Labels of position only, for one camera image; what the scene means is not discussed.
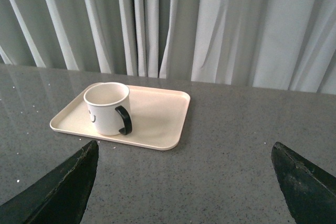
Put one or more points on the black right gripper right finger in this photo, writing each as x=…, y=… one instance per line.
x=309, y=191

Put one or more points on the white smiley mug black handle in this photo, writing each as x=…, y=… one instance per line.
x=109, y=108

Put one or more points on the grey-white curtain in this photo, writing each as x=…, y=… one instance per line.
x=279, y=44

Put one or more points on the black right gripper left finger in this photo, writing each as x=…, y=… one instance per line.
x=60, y=196

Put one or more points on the pink rectangular tray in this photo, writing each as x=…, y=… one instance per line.
x=158, y=118

